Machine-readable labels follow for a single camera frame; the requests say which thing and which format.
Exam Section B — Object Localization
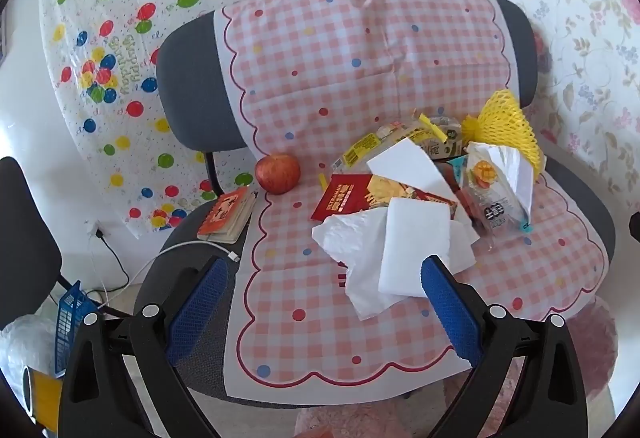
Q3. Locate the white paper sheet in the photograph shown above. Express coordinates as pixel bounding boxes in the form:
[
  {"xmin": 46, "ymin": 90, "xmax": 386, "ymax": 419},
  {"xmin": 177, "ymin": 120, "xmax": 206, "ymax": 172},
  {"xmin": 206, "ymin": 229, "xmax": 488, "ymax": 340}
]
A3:
[{"xmin": 367, "ymin": 138, "xmax": 461, "ymax": 206}]

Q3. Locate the white crumpled tissue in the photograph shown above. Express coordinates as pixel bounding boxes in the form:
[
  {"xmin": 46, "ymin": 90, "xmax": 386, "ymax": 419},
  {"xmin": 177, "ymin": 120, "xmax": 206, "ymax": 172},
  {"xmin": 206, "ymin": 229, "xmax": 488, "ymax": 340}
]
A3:
[{"xmin": 312, "ymin": 208, "xmax": 478, "ymax": 321}]

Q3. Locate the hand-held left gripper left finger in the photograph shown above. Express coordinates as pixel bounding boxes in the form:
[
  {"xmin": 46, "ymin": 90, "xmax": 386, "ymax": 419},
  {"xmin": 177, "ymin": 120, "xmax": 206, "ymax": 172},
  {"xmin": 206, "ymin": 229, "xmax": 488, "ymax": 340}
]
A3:
[{"xmin": 59, "ymin": 255, "xmax": 231, "ymax": 438}]

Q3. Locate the small orange book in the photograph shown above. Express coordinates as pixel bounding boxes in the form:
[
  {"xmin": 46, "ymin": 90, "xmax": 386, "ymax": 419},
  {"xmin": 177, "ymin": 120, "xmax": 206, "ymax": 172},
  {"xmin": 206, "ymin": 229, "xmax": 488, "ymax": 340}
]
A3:
[{"xmin": 197, "ymin": 187, "xmax": 258, "ymax": 245}]

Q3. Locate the white cable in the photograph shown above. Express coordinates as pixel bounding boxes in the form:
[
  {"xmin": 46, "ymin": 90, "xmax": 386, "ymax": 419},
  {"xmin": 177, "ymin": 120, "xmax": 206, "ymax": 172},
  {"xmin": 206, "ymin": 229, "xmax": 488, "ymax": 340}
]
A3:
[{"xmin": 97, "ymin": 240, "xmax": 241, "ymax": 309}]

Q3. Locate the mango print plastic pouch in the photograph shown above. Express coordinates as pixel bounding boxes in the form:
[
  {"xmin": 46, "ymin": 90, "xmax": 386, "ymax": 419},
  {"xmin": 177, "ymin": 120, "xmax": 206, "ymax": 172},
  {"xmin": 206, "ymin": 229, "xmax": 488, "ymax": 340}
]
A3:
[{"xmin": 460, "ymin": 142, "xmax": 537, "ymax": 239}]

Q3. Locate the white foam sheet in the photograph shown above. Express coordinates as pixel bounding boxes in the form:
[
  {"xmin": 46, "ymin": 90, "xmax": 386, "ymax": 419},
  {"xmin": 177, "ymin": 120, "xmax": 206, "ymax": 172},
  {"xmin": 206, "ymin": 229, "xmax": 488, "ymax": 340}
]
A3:
[{"xmin": 379, "ymin": 198, "xmax": 452, "ymax": 299}]

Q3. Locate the blue plastic basket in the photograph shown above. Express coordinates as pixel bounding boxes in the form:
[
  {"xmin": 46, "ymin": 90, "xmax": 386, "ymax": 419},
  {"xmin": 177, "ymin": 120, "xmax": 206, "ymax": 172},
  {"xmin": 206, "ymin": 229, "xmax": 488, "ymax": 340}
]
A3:
[{"xmin": 54, "ymin": 280, "xmax": 101, "ymax": 376}]

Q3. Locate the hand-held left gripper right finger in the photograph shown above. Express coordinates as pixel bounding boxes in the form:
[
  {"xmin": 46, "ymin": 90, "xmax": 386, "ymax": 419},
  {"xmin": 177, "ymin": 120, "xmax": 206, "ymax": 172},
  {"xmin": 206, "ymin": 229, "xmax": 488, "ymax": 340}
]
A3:
[{"xmin": 420, "ymin": 254, "xmax": 586, "ymax": 438}]

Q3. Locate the black chair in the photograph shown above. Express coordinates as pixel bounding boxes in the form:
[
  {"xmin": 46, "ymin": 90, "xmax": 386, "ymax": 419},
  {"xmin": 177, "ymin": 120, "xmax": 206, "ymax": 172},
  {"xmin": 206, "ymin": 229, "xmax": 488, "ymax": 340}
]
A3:
[{"xmin": 0, "ymin": 157, "xmax": 63, "ymax": 319}]

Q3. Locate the red apple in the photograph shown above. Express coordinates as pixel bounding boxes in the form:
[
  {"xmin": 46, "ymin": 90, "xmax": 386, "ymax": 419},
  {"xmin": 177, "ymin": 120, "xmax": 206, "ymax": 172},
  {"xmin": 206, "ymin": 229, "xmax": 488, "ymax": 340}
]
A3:
[{"xmin": 255, "ymin": 154, "xmax": 302, "ymax": 195}]

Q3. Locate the floral print sheet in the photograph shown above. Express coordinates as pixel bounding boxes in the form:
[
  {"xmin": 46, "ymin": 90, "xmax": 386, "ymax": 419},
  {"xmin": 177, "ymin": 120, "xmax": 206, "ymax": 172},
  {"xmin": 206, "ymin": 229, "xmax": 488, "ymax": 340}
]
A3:
[{"xmin": 487, "ymin": 0, "xmax": 640, "ymax": 213}]

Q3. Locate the yellow container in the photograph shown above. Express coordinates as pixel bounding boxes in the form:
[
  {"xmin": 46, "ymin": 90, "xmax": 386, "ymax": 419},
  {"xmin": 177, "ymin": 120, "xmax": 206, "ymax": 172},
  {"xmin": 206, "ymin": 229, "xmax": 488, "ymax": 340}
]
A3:
[{"xmin": 22, "ymin": 368, "xmax": 63, "ymax": 424}]

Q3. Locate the pink checkered sheet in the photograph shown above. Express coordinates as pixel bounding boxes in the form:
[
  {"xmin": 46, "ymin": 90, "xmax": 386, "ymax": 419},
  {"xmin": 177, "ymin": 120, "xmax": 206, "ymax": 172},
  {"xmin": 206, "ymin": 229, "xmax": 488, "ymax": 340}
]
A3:
[{"xmin": 214, "ymin": 0, "xmax": 610, "ymax": 403}]

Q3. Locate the red packet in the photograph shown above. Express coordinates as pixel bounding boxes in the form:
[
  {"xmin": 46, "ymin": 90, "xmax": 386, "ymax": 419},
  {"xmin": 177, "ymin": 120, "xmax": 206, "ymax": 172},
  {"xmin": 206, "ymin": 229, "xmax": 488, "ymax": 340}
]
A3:
[{"xmin": 311, "ymin": 174, "xmax": 458, "ymax": 223}]

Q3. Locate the black cable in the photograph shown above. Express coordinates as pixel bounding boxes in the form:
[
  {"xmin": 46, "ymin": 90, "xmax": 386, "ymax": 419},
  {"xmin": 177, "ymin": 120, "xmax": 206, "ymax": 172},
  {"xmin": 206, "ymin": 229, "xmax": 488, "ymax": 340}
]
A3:
[{"xmin": 92, "ymin": 228, "xmax": 133, "ymax": 291}]

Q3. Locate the yellow foam net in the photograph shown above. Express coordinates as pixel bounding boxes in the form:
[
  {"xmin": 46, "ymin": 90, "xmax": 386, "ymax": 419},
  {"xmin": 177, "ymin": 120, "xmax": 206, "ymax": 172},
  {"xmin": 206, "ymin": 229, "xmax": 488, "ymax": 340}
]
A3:
[{"xmin": 461, "ymin": 88, "xmax": 547, "ymax": 181}]

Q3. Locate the clear plastic bag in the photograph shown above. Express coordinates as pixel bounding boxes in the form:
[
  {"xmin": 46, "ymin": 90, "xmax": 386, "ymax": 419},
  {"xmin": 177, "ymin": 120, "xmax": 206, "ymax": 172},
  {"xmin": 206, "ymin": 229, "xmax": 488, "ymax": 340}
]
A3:
[{"xmin": 0, "ymin": 315, "xmax": 58, "ymax": 399}]

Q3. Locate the grey office chair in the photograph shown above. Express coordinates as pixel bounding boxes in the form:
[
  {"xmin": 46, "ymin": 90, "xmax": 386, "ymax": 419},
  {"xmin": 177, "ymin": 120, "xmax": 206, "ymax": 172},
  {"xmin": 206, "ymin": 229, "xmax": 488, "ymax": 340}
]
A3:
[{"xmin": 132, "ymin": 0, "xmax": 616, "ymax": 404}]

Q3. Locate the clear wrapper yellow label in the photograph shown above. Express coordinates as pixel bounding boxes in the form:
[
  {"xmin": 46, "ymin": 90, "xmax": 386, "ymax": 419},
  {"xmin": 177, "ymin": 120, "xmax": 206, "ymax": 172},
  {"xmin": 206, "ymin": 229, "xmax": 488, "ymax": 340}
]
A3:
[{"xmin": 332, "ymin": 120, "xmax": 451, "ymax": 171}]

